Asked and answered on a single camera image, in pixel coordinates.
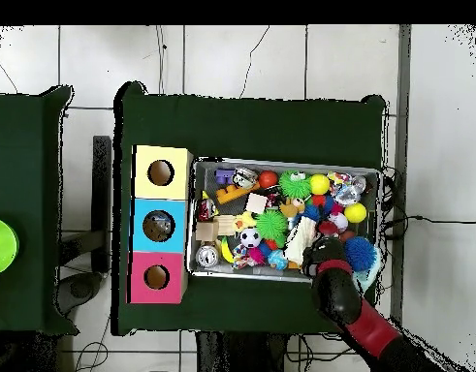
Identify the cream yellow cloth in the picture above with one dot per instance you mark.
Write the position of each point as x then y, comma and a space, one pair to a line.
298, 240

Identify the mint green cloth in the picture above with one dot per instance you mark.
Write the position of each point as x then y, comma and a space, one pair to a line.
369, 277

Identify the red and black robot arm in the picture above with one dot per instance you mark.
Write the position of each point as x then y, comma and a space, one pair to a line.
346, 298

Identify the wooden box with three holes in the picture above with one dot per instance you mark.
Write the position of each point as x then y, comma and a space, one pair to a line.
179, 174

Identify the clear mesh bin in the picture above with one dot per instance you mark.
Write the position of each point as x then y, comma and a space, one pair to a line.
222, 273

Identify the crushed silver can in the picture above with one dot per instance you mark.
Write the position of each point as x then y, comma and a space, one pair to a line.
246, 178

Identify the black and white soccer ball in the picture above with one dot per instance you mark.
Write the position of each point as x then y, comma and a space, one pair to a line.
250, 237

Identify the green spiky ball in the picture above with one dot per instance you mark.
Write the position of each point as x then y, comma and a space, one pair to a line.
271, 226
296, 186

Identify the orange red ball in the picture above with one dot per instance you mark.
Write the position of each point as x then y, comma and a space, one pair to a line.
268, 179

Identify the dark green table cloth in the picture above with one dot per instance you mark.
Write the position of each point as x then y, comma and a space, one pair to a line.
253, 124
28, 155

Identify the plain yellow ball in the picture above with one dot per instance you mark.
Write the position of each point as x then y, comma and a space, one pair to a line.
320, 184

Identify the white baseball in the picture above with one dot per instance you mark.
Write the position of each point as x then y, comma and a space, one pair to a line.
339, 221

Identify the yellow smiley face ball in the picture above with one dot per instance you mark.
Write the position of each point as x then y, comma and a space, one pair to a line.
355, 213

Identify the blue spiky ball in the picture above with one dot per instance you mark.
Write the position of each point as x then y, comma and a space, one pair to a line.
360, 253

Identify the bright green bowl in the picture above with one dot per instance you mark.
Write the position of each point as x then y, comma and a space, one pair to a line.
1, 246

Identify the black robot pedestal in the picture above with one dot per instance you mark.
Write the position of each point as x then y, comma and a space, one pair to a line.
237, 356

